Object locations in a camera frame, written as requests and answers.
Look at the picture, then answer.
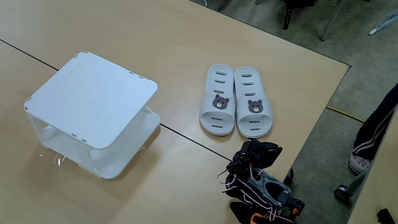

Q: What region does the white bear slipper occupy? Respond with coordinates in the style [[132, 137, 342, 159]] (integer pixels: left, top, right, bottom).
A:
[[233, 66, 274, 139], [199, 63, 236, 137]]

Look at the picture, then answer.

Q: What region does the white two-tier box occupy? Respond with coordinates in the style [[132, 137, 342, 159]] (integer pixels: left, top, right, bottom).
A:
[[24, 51, 162, 180]]

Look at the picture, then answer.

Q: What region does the table caster wheel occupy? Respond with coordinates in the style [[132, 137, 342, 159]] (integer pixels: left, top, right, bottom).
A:
[[284, 167, 295, 185]]

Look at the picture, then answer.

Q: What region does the chair caster wheel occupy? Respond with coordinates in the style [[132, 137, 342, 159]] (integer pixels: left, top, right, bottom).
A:
[[334, 184, 351, 202]]

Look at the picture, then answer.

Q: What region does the person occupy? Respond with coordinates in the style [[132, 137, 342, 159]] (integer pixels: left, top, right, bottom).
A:
[[348, 82, 398, 175]]

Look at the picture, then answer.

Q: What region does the small black object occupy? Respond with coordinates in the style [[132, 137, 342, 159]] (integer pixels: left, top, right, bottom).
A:
[[377, 208, 396, 224]]

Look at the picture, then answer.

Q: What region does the black chair part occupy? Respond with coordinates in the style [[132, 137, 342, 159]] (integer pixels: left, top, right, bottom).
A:
[[281, 0, 318, 31]]

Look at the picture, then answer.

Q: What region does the metal chair leg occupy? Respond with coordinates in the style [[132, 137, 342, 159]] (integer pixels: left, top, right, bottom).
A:
[[320, 0, 345, 42]]

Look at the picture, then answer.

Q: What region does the grey folded umbrella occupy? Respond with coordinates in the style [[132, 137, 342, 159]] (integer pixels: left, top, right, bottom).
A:
[[368, 9, 398, 37]]

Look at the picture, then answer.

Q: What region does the yellow floor cable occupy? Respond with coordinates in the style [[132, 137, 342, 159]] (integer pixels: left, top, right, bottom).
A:
[[326, 106, 366, 124]]

